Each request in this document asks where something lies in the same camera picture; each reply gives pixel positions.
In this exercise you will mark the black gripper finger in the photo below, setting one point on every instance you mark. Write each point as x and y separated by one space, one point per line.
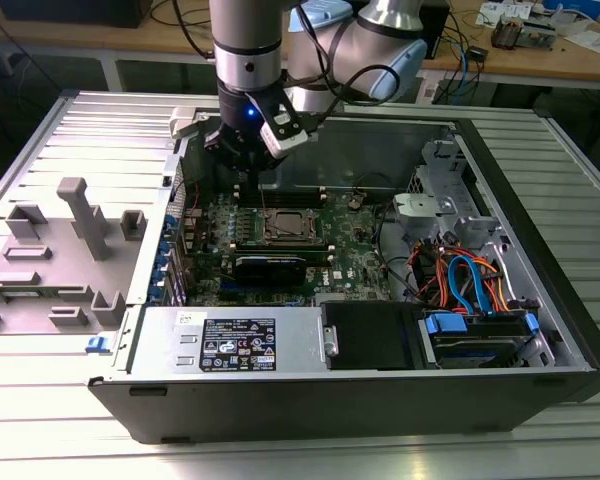
230 150
267 162

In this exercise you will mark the thin metal locking lever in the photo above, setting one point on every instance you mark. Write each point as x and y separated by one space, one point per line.
295 210
264 205

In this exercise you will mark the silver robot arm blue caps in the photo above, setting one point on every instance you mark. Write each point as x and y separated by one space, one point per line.
245 30

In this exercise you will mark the black RAM slot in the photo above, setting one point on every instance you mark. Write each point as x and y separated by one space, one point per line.
290 190
290 199

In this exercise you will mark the blue slot retainer clip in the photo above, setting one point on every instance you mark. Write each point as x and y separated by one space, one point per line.
154 296
163 251
159 276
169 226

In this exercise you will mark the grey corner block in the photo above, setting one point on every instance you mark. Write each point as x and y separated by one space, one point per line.
182 120

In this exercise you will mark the round coin battery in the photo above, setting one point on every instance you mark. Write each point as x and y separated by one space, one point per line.
356 202

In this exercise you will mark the black graphics card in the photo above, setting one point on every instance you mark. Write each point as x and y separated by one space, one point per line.
267 272

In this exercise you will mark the green motherboard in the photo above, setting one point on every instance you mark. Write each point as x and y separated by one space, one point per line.
350 240

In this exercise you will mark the white barcode sticker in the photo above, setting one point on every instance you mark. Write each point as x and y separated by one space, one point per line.
187 319

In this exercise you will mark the silver drive cage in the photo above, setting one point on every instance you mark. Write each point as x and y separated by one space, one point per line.
440 205

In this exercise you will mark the white QR code paper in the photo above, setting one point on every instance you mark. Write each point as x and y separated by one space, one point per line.
431 91

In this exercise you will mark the black label sticker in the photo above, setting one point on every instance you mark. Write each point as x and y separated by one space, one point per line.
240 345

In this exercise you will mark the silver power supply unit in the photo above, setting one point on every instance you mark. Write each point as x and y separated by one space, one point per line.
300 345

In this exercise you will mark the large black box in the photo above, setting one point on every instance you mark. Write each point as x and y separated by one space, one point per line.
80 12

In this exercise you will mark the grey plastic parts rack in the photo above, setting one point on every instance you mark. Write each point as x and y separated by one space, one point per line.
55 280

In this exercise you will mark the tall black device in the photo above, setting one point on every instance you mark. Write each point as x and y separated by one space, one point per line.
440 25

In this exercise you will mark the blue plastic latch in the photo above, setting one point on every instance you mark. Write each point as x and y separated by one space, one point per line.
97 344

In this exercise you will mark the small black adapter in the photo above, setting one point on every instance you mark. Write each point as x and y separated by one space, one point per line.
478 53

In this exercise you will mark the black open PC case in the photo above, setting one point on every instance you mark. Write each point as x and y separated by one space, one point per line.
330 410

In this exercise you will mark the copper coil transformer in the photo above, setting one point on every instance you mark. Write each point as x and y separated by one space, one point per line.
505 32

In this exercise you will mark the white printed box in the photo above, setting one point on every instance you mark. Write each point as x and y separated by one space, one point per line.
500 10

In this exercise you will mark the hard disk blue carrier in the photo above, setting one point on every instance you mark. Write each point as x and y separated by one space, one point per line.
480 345

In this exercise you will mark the wooden desk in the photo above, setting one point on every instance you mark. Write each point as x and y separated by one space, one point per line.
530 62

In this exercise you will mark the grey electronic device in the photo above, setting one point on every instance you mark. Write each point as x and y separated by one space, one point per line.
540 35

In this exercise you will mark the blue cardboard box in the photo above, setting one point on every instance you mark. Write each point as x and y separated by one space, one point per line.
580 6

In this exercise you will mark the white paper sheets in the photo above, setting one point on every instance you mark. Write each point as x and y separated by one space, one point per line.
595 40

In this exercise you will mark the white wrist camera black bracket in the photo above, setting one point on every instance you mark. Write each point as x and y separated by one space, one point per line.
285 142

